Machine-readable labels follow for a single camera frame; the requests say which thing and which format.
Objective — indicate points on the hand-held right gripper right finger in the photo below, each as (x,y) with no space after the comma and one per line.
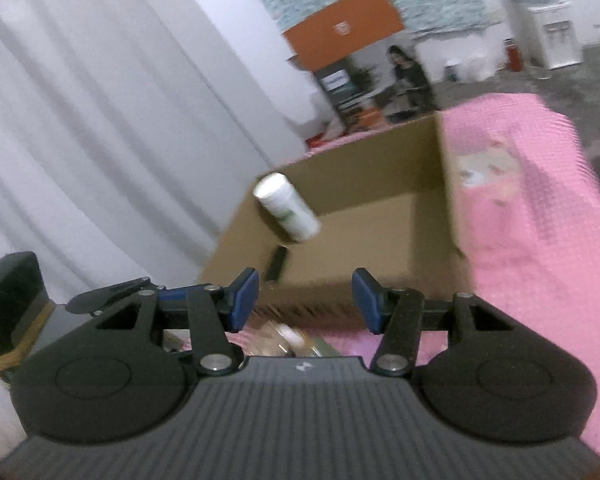
(367,300)

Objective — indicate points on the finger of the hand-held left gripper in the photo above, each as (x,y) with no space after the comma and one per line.
(195,290)
(107,294)

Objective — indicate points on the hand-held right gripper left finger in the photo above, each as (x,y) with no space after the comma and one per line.
(245,300)

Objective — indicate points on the black cylinder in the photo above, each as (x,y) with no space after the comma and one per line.
(276,262)

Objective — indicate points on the brown cardboard box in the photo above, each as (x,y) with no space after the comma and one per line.
(370,230)

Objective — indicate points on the green dropper bottle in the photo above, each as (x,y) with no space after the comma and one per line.
(310,344)

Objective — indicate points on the white bottle with green label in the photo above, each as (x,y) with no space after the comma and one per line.
(285,207)

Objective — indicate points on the red tissue pack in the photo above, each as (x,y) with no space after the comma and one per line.
(322,141)

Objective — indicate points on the pink checked blanket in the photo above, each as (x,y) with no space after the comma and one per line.
(530,260)

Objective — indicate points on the white curtain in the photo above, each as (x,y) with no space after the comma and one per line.
(80,110)

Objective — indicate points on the white cup with blue label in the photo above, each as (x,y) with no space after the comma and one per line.
(452,71)

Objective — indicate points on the crumpled white plastic bag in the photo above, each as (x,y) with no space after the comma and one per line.
(477,66)

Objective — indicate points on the orange printed appliance box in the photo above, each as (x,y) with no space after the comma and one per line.
(340,25)

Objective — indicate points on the red flask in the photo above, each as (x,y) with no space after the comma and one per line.
(513,57)

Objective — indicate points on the white water dispenser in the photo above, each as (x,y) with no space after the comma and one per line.
(555,35)

